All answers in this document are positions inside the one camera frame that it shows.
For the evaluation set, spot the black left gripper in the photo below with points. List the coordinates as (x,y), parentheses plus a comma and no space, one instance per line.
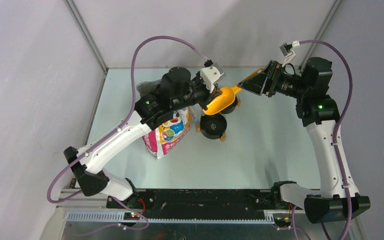
(207,93)

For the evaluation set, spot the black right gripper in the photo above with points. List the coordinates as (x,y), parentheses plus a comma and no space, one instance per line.
(256,83)

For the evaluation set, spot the yellow plastic food scoop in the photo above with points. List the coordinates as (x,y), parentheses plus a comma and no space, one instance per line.
(227,97)

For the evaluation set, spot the cat food bag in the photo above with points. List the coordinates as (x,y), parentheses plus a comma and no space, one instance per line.
(161,140)

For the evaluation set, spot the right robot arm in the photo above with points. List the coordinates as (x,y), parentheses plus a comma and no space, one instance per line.
(338,196)

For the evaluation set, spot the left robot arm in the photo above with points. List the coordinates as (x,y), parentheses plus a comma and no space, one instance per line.
(176,90)

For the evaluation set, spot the black bowl fishbone print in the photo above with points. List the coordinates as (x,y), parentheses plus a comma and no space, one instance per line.
(230,108)

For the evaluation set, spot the black bowl paw print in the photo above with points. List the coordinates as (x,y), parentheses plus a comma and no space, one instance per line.
(213,126)

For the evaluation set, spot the perforated metal strip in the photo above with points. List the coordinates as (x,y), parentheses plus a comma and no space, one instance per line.
(124,217)

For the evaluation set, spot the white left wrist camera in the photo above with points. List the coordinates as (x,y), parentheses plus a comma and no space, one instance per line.
(211,74)

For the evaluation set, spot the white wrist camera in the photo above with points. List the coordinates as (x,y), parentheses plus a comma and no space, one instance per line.
(211,74)
(287,49)

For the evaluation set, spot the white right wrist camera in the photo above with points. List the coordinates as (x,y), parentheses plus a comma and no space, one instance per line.
(287,49)

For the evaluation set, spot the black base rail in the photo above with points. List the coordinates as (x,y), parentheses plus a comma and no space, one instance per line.
(212,203)

